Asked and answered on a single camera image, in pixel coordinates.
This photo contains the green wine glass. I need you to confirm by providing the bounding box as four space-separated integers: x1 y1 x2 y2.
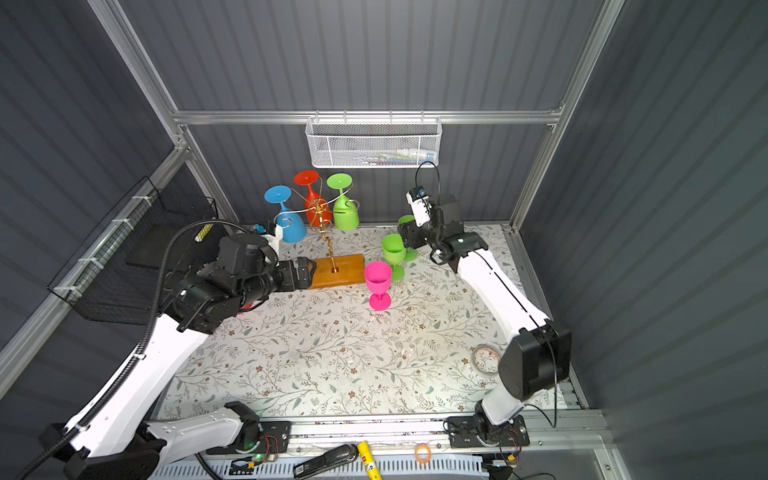
398 215 418 263
327 173 359 231
382 234 406 282

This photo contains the blue wine glass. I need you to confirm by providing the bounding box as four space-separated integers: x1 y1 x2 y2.
264 185 307 244

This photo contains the pink wine glass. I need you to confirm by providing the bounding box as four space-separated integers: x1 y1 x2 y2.
364 261 392 311

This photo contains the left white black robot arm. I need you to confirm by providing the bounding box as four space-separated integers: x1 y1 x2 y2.
34 233 317 479

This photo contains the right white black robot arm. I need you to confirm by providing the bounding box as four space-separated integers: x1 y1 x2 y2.
398 186 572 445

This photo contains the red wine glass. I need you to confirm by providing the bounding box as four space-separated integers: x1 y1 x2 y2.
294 170 332 228

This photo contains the yellow marker in black basket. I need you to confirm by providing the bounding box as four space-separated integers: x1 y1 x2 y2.
194 223 214 243

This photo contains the clear tape roll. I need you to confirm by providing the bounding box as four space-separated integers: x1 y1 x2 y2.
470 344 502 377

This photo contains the black stapler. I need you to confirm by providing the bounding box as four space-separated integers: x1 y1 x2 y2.
293 444 359 479

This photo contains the yellow glue tube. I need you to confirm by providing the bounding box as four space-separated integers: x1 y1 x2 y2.
357 441 382 480

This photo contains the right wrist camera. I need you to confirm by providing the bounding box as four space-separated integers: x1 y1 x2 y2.
406 185 431 227

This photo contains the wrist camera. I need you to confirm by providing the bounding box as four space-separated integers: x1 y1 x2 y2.
252 221 283 256
406 185 431 227

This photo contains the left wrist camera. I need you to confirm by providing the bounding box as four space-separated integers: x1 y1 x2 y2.
252 221 283 256

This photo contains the wooden base wire glass rack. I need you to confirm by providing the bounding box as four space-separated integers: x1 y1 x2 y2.
292 189 365 289

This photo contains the white wire wall basket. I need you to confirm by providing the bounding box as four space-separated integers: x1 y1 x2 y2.
305 113 443 169

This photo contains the black wire wall basket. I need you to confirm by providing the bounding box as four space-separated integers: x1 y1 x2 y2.
48 178 219 325

